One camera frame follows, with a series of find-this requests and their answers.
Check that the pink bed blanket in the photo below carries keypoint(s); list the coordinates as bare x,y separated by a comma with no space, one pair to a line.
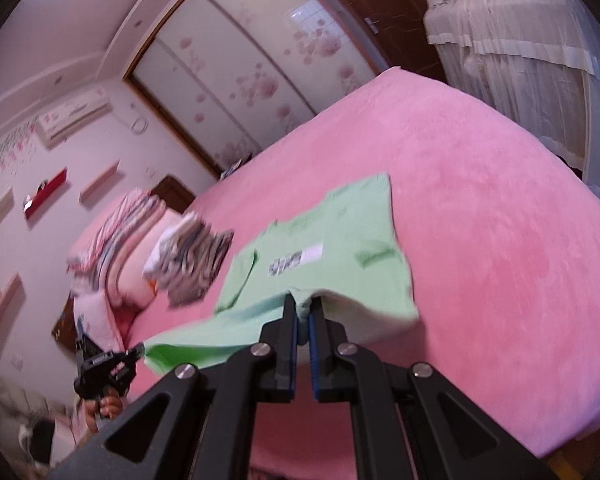
480,210

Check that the pink floral wall decal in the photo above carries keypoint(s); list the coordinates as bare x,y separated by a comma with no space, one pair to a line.
5,155

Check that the brown wooden door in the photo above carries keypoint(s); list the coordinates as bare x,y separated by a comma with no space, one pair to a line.
390,5

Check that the stack of folded clothes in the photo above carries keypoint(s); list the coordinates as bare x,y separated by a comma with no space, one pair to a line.
190,260

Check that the white air conditioner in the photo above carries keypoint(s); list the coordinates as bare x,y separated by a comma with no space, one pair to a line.
72,117

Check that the floral sliding door wardrobe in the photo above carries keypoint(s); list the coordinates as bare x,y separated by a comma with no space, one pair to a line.
240,60

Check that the pink cartoon print quilt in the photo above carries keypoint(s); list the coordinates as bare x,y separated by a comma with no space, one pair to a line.
140,270

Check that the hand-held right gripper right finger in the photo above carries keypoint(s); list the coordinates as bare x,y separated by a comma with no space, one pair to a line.
325,360

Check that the green t-shirt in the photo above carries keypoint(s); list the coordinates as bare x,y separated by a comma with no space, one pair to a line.
340,255

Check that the folded striped blanket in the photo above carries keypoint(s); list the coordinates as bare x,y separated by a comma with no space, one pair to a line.
125,225

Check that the person's left hand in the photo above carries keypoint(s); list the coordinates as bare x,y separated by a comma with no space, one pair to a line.
107,407

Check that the red wall shelf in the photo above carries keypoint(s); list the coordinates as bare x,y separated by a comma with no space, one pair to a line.
45,195

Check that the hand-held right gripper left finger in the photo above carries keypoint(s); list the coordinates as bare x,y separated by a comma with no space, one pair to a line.
286,360

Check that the small white printed pillow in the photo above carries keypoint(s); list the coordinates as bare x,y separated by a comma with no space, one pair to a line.
97,310

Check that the dark wooden headboard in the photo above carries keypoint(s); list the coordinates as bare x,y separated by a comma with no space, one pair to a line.
172,192

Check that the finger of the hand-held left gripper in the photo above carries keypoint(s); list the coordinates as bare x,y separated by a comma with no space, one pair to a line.
137,351

